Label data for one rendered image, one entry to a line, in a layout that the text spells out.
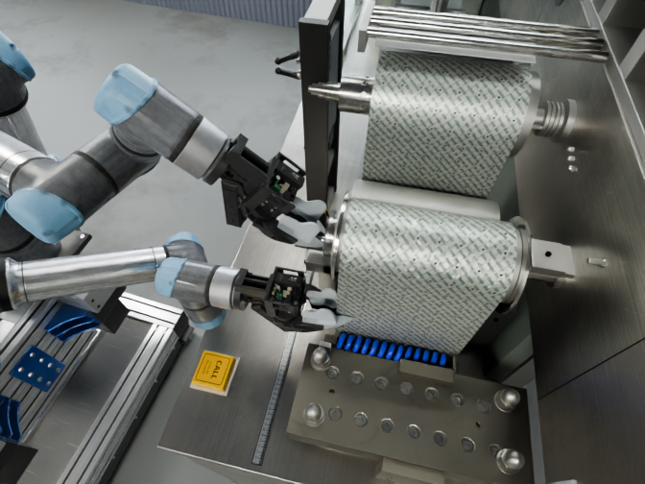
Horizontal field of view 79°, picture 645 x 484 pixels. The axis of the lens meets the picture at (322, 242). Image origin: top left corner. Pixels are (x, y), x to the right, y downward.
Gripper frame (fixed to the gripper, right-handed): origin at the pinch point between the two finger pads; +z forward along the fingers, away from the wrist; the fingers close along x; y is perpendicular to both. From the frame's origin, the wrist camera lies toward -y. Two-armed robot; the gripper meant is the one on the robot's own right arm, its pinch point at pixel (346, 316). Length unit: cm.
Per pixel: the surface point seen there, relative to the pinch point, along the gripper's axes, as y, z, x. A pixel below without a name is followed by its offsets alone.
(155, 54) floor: -109, -205, 252
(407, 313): 6.3, 9.9, -0.2
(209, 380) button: -16.6, -25.7, -12.4
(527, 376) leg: -43, 50, 13
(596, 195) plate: 27.2, 30.1, 11.5
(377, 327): -1.6, 5.9, -0.3
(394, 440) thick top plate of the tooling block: -6.0, 11.5, -17.3
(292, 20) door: -104, -103, 321
